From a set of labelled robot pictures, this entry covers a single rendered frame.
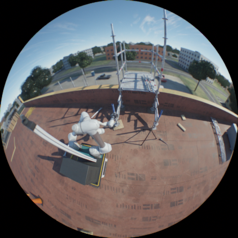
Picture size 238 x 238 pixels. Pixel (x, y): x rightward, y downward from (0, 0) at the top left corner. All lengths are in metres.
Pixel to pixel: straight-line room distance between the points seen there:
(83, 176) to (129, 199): 1.26
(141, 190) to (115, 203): 0.70
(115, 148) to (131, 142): 0.44
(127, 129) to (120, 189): 1.63
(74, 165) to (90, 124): 0.83
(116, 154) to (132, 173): 0.62
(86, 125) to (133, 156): 1.47
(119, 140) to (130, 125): 0.55
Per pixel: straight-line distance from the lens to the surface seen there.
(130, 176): 2.01
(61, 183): 2.86
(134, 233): 2.92
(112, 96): 2.75
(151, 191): 2.18
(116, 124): 2.23
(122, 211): 2.32
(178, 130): 2.75
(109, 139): 2.20
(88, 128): 0.87
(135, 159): 2.02
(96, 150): 1.35
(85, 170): 1.32
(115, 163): 2.03
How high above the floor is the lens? 2.00
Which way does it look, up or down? 53 degrees down
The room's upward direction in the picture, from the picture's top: 10 degrees counter-clockwise
